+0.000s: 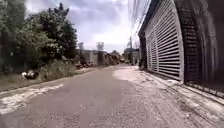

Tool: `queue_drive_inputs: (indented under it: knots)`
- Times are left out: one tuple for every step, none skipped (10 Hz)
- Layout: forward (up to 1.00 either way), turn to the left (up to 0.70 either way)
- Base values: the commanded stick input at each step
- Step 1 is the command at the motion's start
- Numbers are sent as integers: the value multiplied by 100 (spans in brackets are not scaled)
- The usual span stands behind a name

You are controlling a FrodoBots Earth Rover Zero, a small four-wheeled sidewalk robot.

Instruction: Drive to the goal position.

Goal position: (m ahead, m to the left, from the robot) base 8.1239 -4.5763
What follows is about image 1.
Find black and white rubbish heap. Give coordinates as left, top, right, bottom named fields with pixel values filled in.
left=21, top=69, right=40, bottom=80

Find overhead wires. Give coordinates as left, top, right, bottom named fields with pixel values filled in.
left=127, top=0, right=153, bottom=38

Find utility pole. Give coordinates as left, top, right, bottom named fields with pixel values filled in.
left=129, top=35, right=135, bottom=66

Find distant trees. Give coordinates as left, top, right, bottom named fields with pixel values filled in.
left=109, top=47, right=141, bottom=65

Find pale concrete kerb strip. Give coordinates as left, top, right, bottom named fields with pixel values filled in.
left=133, top=65, right=224, bottom=126

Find grey slatted metal wall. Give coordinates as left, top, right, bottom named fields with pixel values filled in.
left=137, top=0, right=185, bottom=82

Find grey asphalt road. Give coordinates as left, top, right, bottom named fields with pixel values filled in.
left=0, top=63, right=224, bottom=128

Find row of green trees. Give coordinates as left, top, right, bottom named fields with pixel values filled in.
left=0, top=0, right=79, bottom=73

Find low grey concrete wall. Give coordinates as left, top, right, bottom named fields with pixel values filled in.
left=77, top=49, right=121, bottom=67

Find overgrown grass verge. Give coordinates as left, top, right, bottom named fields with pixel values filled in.
left=0, top=59, right=96, bottom=93

